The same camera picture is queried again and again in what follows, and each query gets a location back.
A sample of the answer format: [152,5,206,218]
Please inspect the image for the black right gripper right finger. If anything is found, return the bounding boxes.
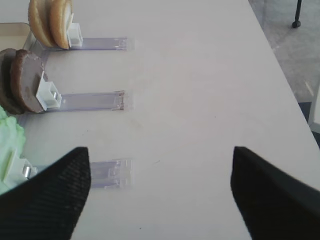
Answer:
[230,146,320,240]

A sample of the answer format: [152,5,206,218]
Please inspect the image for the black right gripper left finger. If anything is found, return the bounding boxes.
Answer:
[0,147,91,240]

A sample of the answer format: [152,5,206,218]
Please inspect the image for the green lettuce leaf in holder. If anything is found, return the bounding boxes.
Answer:
[0,107,26,194]

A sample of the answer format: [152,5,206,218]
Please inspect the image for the brown meat patty inner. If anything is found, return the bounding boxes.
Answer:
[0,48,25,115]

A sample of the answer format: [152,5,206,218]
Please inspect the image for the cream rectangular metal tray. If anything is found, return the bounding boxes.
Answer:
[0,22,30,51]

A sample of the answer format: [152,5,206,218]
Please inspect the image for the black chair caster leg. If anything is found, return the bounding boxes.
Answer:
[292,0,302,29]

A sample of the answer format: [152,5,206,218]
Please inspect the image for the tan bun half outer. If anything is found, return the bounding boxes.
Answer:
[49,0,73,49]

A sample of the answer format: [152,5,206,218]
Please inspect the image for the tan bun half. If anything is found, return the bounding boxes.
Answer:
[28,0,57,48]
[49,0,73,49]

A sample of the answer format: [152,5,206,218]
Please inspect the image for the tan bun half inner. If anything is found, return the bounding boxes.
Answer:
[28,0,57,48]

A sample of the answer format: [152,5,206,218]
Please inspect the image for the clear lettuce holder rail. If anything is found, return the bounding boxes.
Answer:
[0,149,133,190]

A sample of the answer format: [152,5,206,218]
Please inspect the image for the clear patty holder rail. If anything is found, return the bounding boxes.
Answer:
[35,72,125,112]

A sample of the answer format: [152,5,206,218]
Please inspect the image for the clear bun holder rail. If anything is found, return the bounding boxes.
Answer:
[67,23,129,51]

